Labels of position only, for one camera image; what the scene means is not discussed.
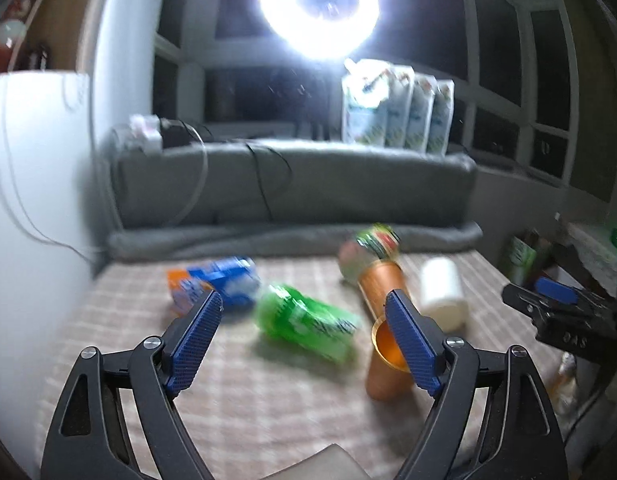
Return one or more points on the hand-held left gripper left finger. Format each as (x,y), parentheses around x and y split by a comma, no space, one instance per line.
(196,340)

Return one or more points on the green box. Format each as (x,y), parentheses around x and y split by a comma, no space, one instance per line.
(521,259)

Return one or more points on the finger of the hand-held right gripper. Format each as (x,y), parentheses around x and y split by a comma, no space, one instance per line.
(521,301)
(556,290)

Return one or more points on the white cabinet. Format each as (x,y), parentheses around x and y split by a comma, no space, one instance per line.
(33,210)

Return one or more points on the blue snack packet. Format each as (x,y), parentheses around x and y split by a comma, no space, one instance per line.
(223,280)

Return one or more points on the orange plastic cup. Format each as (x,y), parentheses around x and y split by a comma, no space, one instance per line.
(386,380)

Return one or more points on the white power adapter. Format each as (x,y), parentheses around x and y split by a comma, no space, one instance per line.
(144,135)

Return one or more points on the large printed white pouch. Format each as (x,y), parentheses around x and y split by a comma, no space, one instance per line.
(363,110)

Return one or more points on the orange metal cup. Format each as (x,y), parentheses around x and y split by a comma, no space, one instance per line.
(379,287)

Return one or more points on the green red printed can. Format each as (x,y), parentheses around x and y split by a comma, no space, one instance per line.
(371,247)

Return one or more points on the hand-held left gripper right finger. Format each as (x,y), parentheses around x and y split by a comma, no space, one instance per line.
(412,347)

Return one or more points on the checkered blanket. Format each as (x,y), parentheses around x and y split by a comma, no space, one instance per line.
(268,400)

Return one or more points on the white plastic cup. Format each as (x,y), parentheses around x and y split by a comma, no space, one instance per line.
(442,290)

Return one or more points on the grey cushion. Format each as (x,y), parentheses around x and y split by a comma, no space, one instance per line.
(338,185)

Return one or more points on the grey folded blanket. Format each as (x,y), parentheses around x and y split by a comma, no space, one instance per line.
(288,239)

